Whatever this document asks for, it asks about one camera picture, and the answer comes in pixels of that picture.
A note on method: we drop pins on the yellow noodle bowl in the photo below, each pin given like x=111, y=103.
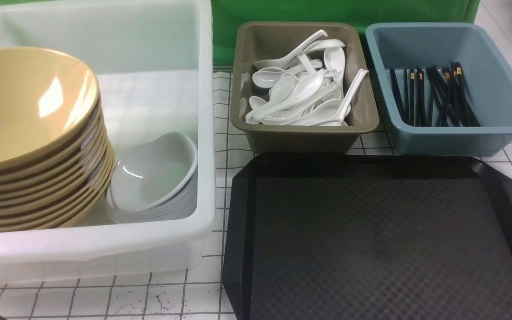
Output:
x=46, y=96

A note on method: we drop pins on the brown plastic spoon bin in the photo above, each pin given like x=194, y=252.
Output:
x=258, y=41

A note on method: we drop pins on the black plastic serving tray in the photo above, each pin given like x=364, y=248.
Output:
x=342, y=237

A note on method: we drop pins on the stack of yellow bowls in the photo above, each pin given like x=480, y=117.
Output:
x=50, y=178

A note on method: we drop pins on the bundle of black chopsticks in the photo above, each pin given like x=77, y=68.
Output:
x=433, y=97

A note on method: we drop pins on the small white sauce dish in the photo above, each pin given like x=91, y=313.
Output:
x=153, y=173

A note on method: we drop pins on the large white plastic tub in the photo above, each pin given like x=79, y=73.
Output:
x=138, y=107

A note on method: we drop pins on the pile of white spoons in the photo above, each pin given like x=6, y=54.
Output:
x=331, y=105

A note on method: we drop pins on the blue plastic chopstick bin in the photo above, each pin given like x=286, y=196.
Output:
x=489, y=84

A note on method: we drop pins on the stack of white dishes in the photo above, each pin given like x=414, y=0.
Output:
x=182, y=205

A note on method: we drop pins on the white ceramic soup spoon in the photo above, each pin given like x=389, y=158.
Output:
x=296, y=94

